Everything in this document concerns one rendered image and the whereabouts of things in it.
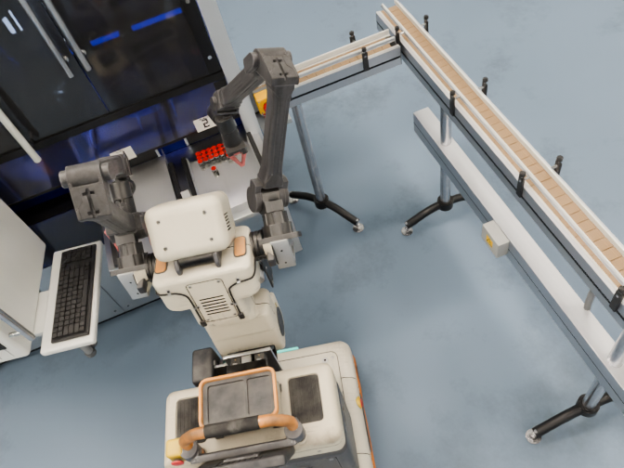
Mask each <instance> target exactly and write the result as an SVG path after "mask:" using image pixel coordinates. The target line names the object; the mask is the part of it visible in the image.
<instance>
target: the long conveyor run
mask: <svg viewBox="0 0 624 468"><path fill-rule="evenodd" d="M394 2H395V4H396V5H395V6H391V7H389V8H387V7H386V6H385V5H384V4H381V8H382V9H383V10H382V11H377V12H376V22H377V30H378V31H379V32H381V31H384V30H386V29H388V30H389V34H390V36H391V37H393V36H395V38H396V40H395V42H396V43H397V44H398V45H399V46H400V48H401V59H402V60H403V61H404V62H405V63H406V65H407V66H408V67H409V69H410V70H411V71H412V72H413V73H414V75H415V76H416V77H417V78H418V80H419V81H420V82H421V83H422V85H423V86H424V87H425V88H426V90H427V91H428V92H429V93H430V94H431V96H432V97H433V98H434V99H435V101H436V102H437V103H438V104H439V106H440V107H441V108H442V109H443V111H444V112H445V113H446V114H447V115H448V117H449V118H450V119H451V121H452V122H454V123H455V124H456V126H457V127H458V128H459V129H460V131H461V132H462V133H463V134H464V136H465V137H466V138H467V139H468V141H469V142H470V143H471V144H472V146H473V147H474V148H475V149H476V151H477V152H478V153H479V154H480V156H481V157H482V158H483V159H484V160H485V162H486V163H487V164H488V166H489V167H490V168H491V169H492V170H493V172H494V173H495V174H496V175H497V177H498V178H499V179H500V180H501V182H502V183H503V184H504V185H505V187H506V188H507V189H508V190H510V192H511V193H512V194H513V196H514V197H515V198H516V199H517V200H518V202H519V203H520V204H521V205H522V207H523V208H524V209H525V210H526V212H527V213H528V214H529V215H530V217H531V218H532V219H533V220H534V221H535V223H536V224H537V225H538V226H539V228H540V229H541V230H542V231H543V233H544V234H545V235H546V236H547V238H548V239H549V240H550V241H551V242H552V244H553V245H554V246H555V248H556V249H557V250H558V251H559V252H560V254H561V255H562V256H563V257H564V259H565V260H566V261H567V262H568V264H569V265H571V266H572V268H573V269H574V270H575V271H576V272H577V274H578V275H579V276H580V278H581V279H582V280H583V281H584V283H585V284H586V285H587V286H588V287H589V289H590V290H591V291H592V293H593V294H594V295H595V296H596V297H597V299H598V300H599V301H600V302H601V304H602V305H603V306H604V307H605V309H606V310H607V311H608V312H609V314H610V315H611V316H612V317H613V318H614V320H615V321H616V322H617V324H618V325H619V326H620V327H621V328H622V330H623V331H624V245H623V244H622V243H621V242H620V241H619V240H618V239H617V238H616V236H615V235H614V234H613V233H612V232H611V231H610V230H609V229H608V228H607V227H606V226H605V224H604V223H603V222H602V221H601V220H600V219H599V218H598V217H597V216H596V215H595V214H594V212H593V211H592V210H591V209H590V208H589V207H588V206H587V205H586V204H585V203H584V201H583V200H582V199H581V198H580V197H579V196H578V195H577V194H576V193H575V192H574V190H573V189H572V188H571V187H569V186H568V185H567V183H566V182H565V181H564V180H563V178H562V177H560V172H561V168H562V163H561V162H562V161H563V159H564V157H563V156H562V155H558V156H557V157H556V161H555V164H554V166H550V165H549V164H548V163H547V162H546V161H545V160H544V159H543V158H542V157H541V155H540V154H539V153H538V152H537V151H536V150H535V149H534V148H533V147H532V146H531V144H530V143H529V142H528V141H527V140H526V139H525V138H524V137H523V136H522V135H521V133H520V132H519V131H518V130H517V129H516V128H515V127H514V126H513V125H512V124H511V123H510V121H509V120H508V119H507V118H506V117H505V116H504V115H503V114H502V113H501V112H500V110H499V109H498V108H497V107H496V106H495V105H494V104H493V103H492V102H491V101H490V100H489V98H488V97H487V91H488V84H487V82H488V78H487V77H483V79H482V86H480V87H478V86H477V85H476V84H475V83H474V82H473V81H472V80H471V79H470V78H469V77H468V75H467V74H466V73H465V72H464V71H463V70H462V69H461V68H460V67H459V66H458V65H457V63H456V62H455V61H454V60H453V59H452V58H451V57H450V56H449V55H448V54H447V52H446V51H445V50H444V49H443V48H442V47H441V46H440V45H439V44H438V43H437V42H436V40H435V39H434V38H433V37H432V36H431V35H430V34H429V28H428V19H429V16H428V15H424V16H423V19H424V24H420V23H419V22H418V21H417V20H416V19H415V18H414V17H413V16H412V15H411V14H410V13H409V12H408V10H407V9H406V8H405V7H404V6H403V5H402V4H401V3H399V2H398V1H397V0H394ZM423 26H424V27H423ZM480 89H482V91H481V90H480Z"/></svg>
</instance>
